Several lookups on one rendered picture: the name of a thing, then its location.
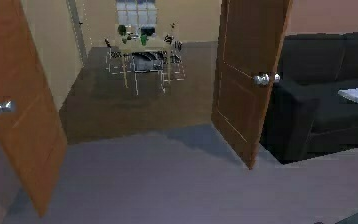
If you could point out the beige dining table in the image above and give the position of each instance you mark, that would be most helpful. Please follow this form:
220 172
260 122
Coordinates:
143 46

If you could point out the black radiophone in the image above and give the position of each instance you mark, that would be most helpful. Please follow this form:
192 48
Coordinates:
148 31

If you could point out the green bottle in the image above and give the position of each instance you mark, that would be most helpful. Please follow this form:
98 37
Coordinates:
143 40

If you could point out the brown wooden room door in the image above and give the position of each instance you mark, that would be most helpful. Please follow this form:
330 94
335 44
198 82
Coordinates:
20 100
247 66

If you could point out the silver round door knob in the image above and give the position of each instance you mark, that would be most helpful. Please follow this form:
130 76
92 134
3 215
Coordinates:
262 79

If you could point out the green house plant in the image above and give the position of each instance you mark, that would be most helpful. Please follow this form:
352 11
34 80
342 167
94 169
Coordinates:
122 30

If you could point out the white framed window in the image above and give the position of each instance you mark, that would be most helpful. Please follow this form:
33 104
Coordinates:
137 13

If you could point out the black sofa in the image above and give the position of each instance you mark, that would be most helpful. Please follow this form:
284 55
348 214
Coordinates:
320 100

